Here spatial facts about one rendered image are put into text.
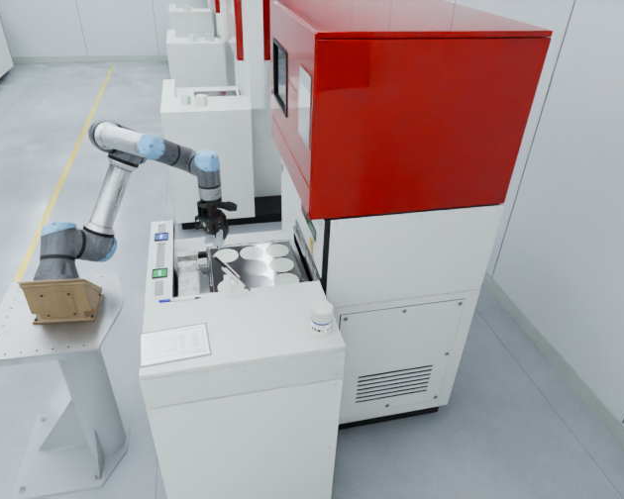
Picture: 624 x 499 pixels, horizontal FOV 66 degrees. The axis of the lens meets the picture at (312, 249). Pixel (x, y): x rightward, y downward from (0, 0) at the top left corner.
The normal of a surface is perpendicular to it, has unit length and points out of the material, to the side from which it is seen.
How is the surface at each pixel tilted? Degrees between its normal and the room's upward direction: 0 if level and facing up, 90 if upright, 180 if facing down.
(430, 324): 90
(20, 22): 90
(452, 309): 90
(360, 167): 90
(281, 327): 0
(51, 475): 0
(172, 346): 0
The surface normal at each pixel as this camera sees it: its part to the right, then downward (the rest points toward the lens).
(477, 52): 0.23, 0.54
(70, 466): 0.04, -0.83
